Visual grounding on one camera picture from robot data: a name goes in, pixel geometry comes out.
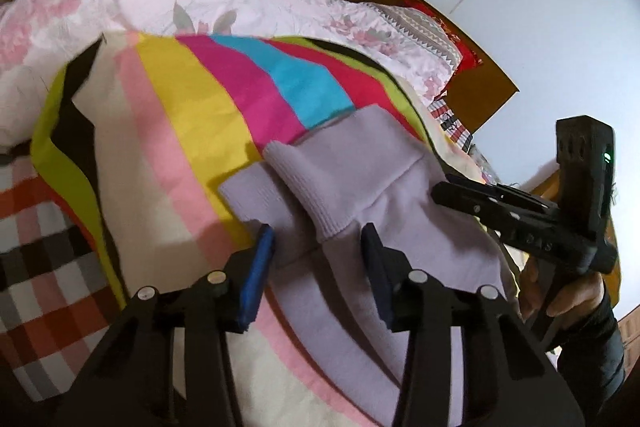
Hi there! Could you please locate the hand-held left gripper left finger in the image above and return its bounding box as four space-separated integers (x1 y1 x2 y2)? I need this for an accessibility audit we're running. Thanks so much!
52 223 277 427

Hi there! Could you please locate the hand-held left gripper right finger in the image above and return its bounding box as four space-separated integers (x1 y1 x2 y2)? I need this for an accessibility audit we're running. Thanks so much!
361 223 586 427

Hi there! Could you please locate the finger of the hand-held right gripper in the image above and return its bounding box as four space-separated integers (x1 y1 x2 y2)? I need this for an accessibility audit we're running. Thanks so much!
446 173 553 208
431 180 558 230

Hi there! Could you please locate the lavender knit sweater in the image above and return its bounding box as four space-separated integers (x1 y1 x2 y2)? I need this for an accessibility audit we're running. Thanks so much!
218 103 511 427

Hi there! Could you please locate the person's right forearm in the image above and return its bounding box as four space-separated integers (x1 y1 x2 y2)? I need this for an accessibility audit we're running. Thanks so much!
550 287 627 403

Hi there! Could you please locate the person's right hand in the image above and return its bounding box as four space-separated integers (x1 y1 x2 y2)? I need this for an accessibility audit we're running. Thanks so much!
519 257 607 324

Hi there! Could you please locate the panelled wooden headboard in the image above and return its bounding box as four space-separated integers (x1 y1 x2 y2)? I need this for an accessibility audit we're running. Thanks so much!
530 169 623 308

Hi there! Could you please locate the plain wooden headboard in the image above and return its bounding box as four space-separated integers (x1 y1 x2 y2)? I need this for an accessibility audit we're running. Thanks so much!
327 0 521 132

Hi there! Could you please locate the red patterned pillow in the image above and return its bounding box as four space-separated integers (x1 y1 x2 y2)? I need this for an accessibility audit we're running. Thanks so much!
400 0 484 104

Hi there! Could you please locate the zigzag patterned pillow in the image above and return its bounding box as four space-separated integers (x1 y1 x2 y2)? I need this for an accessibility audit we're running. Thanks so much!
372 4 461 68

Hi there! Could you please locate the rainbow striped blanket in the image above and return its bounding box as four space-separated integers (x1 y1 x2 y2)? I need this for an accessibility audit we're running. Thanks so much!
30 31 516 427

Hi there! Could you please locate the red plaid bed sheet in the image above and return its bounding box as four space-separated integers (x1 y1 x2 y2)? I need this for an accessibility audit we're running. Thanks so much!
0 99 496 403

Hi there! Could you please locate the pink floral quilt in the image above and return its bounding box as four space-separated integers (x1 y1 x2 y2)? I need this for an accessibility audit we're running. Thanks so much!
0 0 458 152

